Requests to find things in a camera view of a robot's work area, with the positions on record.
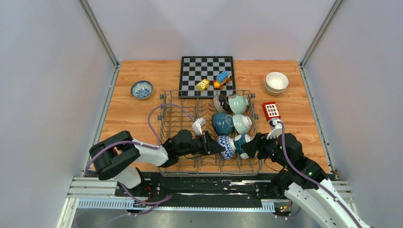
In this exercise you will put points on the red toy block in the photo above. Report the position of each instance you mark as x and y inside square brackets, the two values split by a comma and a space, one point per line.
[270, 110]

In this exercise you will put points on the light blue striped bowl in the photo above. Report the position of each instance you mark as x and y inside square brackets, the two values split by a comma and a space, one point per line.
[242, 123]

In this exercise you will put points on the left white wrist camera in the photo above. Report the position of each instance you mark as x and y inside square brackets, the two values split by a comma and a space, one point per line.
[197, 126]

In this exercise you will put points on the grey wire dish rack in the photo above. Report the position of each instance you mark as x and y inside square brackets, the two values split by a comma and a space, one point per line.
[175, 117]

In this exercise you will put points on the dark teal glazed bowl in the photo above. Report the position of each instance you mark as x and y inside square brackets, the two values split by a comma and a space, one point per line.
[222, 123]

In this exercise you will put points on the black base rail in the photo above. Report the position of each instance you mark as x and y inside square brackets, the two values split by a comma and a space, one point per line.
[207, 192]

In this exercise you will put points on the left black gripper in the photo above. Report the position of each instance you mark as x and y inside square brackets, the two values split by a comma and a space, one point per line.
[209, 146]

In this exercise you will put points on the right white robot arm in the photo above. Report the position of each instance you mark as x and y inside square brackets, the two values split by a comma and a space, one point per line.
[303, 181]

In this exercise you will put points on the blue floral white bowl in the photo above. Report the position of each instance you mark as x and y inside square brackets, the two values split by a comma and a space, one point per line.
[141, 89]

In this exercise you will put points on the blue orange toy truck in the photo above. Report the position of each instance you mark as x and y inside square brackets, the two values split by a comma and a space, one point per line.
[221, 80]

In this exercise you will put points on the teal white dotted bowl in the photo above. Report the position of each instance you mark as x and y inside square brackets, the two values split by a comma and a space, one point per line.
[240, 140]

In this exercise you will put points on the black patterned bowl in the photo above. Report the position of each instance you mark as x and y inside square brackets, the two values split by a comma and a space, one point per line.
[221, 104]

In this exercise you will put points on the black white checkerboard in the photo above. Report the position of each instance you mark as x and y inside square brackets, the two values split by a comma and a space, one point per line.
[197, 68]

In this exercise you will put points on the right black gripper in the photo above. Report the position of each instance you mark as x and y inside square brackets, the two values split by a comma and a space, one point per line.
[258, 143]

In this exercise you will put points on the mint green bowl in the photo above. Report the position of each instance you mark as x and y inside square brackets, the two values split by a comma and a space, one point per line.
[238, 103]

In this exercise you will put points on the blue zigzag bowl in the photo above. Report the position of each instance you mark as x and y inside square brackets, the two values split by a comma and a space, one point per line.
[229, 148]

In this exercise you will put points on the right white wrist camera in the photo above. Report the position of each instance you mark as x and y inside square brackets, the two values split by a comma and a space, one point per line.
[276, 128]

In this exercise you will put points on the beige floral bowl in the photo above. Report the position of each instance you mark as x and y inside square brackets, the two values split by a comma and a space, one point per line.
[273, 93]

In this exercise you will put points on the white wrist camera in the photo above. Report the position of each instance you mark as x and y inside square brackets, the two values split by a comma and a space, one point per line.
[197, 126]
[276, 128]

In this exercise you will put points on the yellow toy car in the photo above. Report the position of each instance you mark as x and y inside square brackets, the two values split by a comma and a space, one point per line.
[203, 84]

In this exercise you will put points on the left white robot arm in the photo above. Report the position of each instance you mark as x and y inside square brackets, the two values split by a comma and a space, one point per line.
[112, 158]

